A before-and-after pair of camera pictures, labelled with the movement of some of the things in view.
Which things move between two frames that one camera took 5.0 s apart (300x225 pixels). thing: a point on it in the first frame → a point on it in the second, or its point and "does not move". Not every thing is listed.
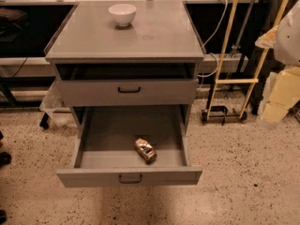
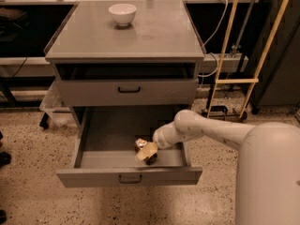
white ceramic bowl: x=123 y=13 does not move
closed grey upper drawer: x=127 y=92 does not move
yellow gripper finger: x=268 y=39 → x=145 y=153
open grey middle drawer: x=131 y=146 does not move
